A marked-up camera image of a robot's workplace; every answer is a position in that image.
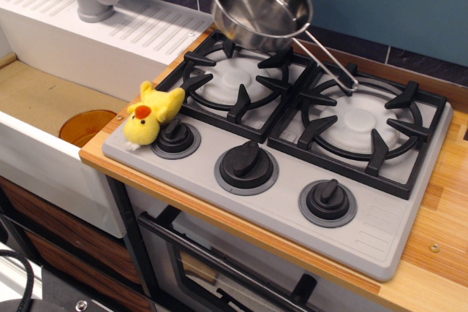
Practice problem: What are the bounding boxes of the black left stove knob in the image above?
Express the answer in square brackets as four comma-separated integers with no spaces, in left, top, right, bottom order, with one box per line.
[151,118,201,160]

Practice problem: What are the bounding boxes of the white toy sink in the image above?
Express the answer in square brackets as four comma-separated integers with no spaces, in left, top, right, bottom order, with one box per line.
[1,0,211,238]

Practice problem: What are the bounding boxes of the orange plastic plate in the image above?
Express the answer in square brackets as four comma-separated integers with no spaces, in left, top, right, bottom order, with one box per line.
[58,110,116,148]

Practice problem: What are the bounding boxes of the black left burner grate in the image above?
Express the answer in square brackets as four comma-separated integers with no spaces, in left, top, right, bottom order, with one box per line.
[156,31,316,142]

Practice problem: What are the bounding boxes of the black stove knob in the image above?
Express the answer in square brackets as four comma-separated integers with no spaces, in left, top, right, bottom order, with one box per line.
[214,141,279,197]
[298,179,358,229]
[151,118,201,160]

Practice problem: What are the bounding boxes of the black middle stove knob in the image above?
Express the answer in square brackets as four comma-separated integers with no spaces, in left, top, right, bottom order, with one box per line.
[214,141,279,197]

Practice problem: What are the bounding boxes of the yellow stuffed duck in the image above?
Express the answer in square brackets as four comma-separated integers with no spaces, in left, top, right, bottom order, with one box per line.
[123,81,186,151]

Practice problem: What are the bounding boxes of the black braided cable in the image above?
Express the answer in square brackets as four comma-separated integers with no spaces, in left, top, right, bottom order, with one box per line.
[0,249,36,312]

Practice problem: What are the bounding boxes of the black right stove knob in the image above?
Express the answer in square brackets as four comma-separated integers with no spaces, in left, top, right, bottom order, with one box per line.
[298,179,358,229]

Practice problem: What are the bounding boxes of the black burner grate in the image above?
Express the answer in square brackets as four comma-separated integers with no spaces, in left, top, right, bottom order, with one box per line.
[156,31,316,142]
[268,67,452,199]

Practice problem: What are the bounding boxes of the oven door with handle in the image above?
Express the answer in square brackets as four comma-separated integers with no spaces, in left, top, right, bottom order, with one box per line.
[137,205,377,311]

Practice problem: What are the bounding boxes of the stainless steel pan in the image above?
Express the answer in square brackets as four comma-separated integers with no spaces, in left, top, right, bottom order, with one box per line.
[211,0,359,93]

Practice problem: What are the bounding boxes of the grey toy stove top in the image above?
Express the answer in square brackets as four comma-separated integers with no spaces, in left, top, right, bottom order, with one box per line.
[102,31,453,281]

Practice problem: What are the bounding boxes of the wooden drawer fronts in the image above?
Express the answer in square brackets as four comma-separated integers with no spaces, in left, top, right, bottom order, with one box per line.
[1,178,153,311]

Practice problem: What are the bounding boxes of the black right burner grate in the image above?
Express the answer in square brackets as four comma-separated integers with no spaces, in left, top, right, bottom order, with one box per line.
[268,67,452,199]

